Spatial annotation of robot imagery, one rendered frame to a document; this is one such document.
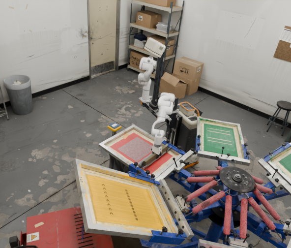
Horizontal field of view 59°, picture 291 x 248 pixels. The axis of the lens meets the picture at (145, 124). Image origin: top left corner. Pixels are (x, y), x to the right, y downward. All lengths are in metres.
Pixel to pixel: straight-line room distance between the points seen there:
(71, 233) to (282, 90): 5.02
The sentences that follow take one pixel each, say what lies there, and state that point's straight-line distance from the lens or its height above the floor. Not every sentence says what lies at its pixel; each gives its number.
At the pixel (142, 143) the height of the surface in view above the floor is 0.96.
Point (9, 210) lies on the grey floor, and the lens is 3.78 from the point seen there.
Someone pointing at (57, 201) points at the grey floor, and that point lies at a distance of 3.72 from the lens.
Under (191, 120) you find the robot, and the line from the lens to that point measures 3.70.
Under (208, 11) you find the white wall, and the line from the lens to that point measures 6.32.
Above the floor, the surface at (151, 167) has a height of 0.96.
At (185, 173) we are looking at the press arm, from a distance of 2.63.
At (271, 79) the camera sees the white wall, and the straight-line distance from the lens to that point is 6.01.
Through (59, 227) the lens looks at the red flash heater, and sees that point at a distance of 2.13.
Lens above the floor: 2.84
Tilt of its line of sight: 34 degrees down
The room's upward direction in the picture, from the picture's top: 6 degrees clockwise
